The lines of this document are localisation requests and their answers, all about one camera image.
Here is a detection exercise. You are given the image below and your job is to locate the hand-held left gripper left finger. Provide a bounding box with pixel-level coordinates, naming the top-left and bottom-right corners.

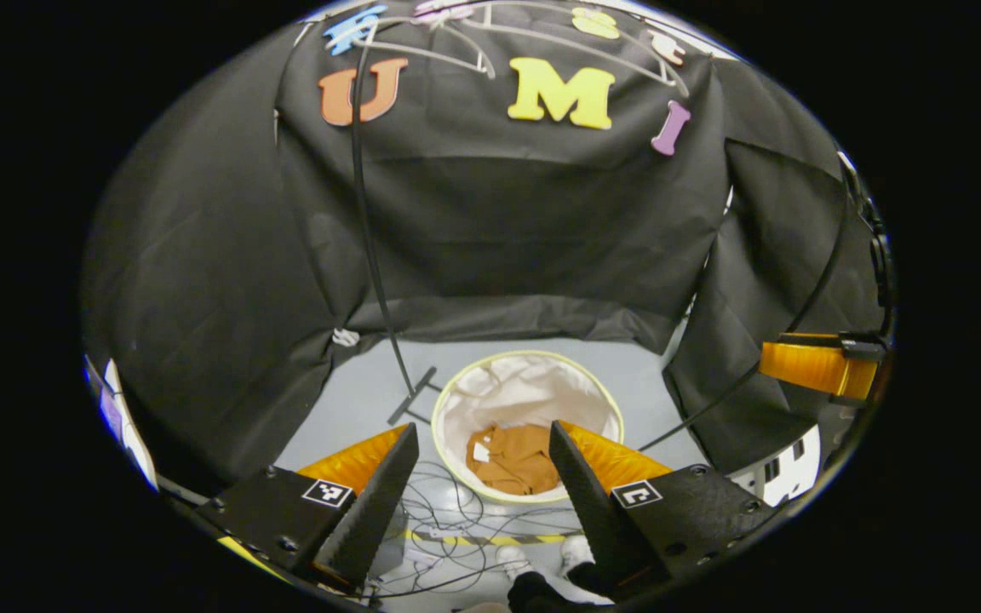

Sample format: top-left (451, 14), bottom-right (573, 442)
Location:
top-left (192, 421), bottom-right (421, 593)

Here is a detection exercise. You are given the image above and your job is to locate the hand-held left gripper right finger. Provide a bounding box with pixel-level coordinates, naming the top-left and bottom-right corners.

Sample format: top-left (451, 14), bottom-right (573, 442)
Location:
top-left (548, 419), bottom-right (777, 601)

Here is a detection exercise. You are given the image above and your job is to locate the brown shirt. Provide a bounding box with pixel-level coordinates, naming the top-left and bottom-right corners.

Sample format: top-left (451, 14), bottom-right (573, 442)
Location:
top-left (465, 423), bottom-right (561, 496)

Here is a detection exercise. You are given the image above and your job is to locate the white laundry hamper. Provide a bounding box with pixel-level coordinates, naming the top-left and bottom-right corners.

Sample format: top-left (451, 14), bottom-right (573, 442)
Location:
top-left (431, 349), bottom-right (626, 505)

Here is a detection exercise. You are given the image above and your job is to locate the white plastic hanger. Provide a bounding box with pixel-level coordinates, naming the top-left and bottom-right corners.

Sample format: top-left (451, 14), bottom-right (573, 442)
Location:
top-left (439, 0), bottom-right (691, 99)
top-left (354, 9), bottom-right (496, 77)

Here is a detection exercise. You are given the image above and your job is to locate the black clothes rack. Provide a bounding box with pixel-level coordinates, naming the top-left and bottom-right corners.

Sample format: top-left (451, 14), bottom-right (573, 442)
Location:
top-left (350, 0), bottom-right (853, 452)

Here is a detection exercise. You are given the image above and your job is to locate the person's white shoe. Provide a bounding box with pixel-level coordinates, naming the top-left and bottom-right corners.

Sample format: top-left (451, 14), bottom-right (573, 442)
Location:
top-left (495, 545), bottom-right (536, 581)
top-left (560, 535), bottom-right (596, 573)

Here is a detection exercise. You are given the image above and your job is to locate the yellow black floor tape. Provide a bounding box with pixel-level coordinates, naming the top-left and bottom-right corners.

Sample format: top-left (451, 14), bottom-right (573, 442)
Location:
top-left (405, 530), bottom-right (572, 548)

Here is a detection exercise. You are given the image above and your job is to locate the computer monitor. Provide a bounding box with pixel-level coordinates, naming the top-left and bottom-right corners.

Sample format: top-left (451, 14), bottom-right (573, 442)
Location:
top-left (84, 356), bottom-right (159, 492)

